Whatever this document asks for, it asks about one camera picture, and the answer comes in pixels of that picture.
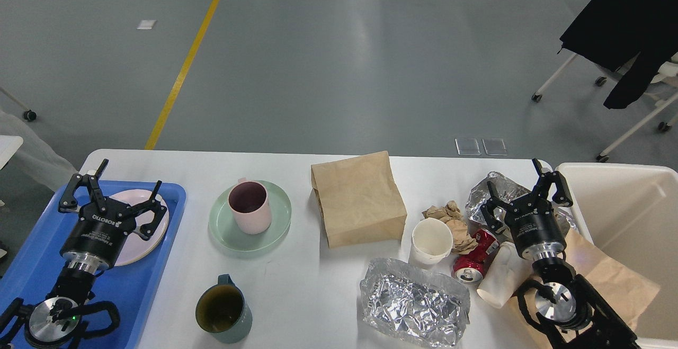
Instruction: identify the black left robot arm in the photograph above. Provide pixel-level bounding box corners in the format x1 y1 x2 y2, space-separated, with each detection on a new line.
2 160 167 348

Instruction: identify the crushed red soda can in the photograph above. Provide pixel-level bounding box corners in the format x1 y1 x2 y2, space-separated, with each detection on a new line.
451 228 500 284

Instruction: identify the crumpled foil tray front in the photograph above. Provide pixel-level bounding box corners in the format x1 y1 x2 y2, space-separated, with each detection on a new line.
359 258 470 348

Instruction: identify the black jacket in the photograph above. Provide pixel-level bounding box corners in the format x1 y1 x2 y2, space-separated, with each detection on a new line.
560 0 677 109

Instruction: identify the white plastic bin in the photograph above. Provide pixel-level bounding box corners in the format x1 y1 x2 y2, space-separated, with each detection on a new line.
557 163 677 348

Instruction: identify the crumpled brown paper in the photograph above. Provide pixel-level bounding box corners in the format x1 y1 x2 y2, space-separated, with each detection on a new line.
422 200 478 255

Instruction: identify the crumpled foil back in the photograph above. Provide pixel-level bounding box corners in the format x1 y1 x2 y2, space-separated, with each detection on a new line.
465 172 579 236

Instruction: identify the flat brown paper bag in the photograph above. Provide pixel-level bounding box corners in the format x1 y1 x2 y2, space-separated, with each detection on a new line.
506 227 662 349

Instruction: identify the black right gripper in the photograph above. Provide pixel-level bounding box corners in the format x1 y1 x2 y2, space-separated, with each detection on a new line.
481 158 573 261

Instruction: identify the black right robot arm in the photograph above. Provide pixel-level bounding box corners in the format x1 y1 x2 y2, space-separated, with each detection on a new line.
481 159 638 348

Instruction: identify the pink mug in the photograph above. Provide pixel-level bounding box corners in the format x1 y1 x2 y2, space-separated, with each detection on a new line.
227 178 273 234

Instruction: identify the white furniture at left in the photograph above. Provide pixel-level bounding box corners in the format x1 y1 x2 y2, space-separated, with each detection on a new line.
1 109 78 192

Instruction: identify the green plate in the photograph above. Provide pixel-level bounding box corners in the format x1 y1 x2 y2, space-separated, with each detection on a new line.
208 180 291 255

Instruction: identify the white paper cup upright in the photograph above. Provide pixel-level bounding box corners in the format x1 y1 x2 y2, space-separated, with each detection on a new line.
408 217 453 269

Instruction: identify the white rolling chair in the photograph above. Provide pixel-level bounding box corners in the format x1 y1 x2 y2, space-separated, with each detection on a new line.
531 50 678 163

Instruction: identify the white paper cup lying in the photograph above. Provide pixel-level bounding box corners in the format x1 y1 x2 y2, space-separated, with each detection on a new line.
477 242 532 309

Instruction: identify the blue plastic tray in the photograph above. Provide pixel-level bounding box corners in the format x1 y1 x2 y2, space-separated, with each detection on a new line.
1 182 186 348

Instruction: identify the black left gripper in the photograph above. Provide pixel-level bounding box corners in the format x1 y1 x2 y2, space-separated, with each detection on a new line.
58 159 167 272

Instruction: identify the pink plate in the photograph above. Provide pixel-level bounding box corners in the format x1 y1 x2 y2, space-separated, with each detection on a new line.
111 189 170 267

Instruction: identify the teal mug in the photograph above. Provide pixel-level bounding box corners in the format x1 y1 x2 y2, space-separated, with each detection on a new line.
194 274 253 344

